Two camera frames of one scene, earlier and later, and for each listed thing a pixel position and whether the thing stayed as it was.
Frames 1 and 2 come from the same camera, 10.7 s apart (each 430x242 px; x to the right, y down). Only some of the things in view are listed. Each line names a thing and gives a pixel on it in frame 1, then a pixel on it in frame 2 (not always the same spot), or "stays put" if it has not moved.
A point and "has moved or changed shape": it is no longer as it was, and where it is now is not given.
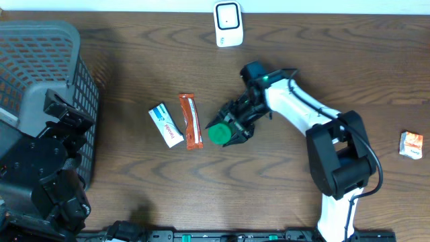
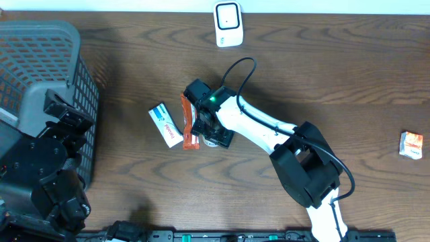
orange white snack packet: [411, 145] stays put
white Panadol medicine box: [170, 132] stays put
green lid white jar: [219, 134] has moved or changed shape
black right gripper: [227, 108] -> [220, 138]
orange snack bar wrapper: [194, 138] stays put
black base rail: [172, 236] stays put
